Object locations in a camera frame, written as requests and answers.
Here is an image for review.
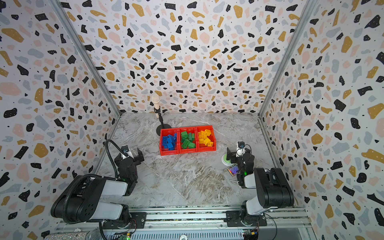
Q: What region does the red bin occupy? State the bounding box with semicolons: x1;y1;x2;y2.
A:
159;128;181;156
195;126;217;152
179;127;198;154

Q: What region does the middle red bin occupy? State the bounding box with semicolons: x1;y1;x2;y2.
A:
179;127;198;154

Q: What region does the wooden peg on black stand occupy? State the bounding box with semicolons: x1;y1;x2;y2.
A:
151;93;171;136

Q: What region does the small colourful card box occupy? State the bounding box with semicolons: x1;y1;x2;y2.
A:
227;164;240;177

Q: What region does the green lego pile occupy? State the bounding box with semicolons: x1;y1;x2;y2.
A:
181;131;196;150

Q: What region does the right red bin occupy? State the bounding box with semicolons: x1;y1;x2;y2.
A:
195;126;217;152

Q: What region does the left red bin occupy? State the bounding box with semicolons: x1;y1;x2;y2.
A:
159;128;181;156

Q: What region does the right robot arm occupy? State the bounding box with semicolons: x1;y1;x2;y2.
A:
226;141;295;226

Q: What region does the green push button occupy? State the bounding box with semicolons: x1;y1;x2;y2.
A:
222;154;232;167

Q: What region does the yellow lego pile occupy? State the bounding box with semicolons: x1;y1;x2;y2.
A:
198;129;214;147

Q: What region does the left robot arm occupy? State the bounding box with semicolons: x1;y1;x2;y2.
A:
51;146;145;228

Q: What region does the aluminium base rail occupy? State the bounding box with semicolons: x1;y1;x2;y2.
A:
55;205;313;240

